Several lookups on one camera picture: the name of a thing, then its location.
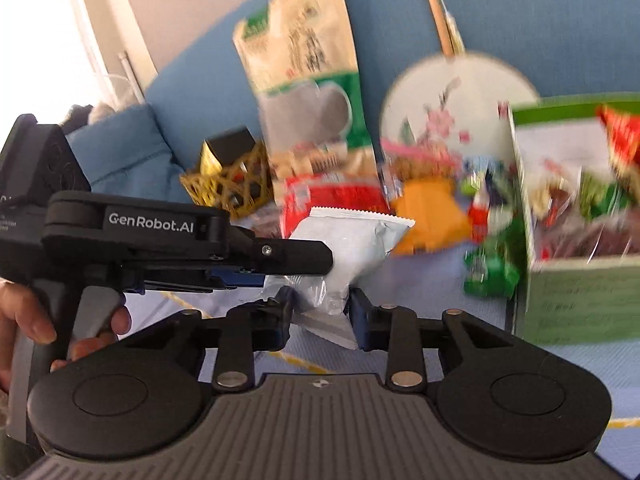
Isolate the green cardboard box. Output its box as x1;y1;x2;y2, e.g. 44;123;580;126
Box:
497;92;640;346

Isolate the blue sofa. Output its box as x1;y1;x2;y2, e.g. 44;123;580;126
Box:
62;0;640;201

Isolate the pink clear snack packet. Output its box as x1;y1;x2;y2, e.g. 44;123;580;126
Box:
380;137;461;196

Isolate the blue and red snack packet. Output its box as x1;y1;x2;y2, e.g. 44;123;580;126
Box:
465;157;516;241

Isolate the clear red dates packet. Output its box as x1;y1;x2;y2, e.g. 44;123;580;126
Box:
535;220;640;261

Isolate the small green candy packet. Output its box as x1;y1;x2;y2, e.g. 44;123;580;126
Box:
462;232;521;298

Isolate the woven wicker basket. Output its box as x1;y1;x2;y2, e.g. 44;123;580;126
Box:
180;142;275;218

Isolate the black box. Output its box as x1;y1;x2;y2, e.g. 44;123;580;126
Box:
205;127;257;161

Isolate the red chip packet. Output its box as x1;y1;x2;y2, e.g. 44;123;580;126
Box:
597;105;640;181

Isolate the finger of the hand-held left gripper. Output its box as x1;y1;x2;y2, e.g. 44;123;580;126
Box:
120;265;268;295
227;226;334;277

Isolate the green snack packet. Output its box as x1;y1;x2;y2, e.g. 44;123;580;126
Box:
580;170;631;221

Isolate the white metal rack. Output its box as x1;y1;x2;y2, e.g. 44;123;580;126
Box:
117;52;146;106

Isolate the orange snack packet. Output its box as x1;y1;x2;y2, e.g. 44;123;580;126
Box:
390;177;473;256

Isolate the gold packet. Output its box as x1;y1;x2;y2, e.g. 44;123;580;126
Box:
199;141;223;176

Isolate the large beige grain pouch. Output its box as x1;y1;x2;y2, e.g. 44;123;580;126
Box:
232;0;391;211

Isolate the light blue plaid blanket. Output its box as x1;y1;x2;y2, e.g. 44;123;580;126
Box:
120;210;640;461

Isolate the person's left hand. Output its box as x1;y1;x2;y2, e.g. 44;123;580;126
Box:
0;282;132;393

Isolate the white snack packet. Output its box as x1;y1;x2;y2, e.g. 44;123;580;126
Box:
262;206;416;351

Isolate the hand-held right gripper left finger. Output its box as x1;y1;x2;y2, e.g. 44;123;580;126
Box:
117;286;297;395

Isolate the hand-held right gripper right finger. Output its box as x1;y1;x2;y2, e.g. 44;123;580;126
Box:
349;287;538;395

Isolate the blue cushion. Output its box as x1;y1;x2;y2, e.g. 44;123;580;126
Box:
65;105;196;196

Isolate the round white hand fan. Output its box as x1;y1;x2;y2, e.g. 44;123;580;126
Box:
380;0;543;181

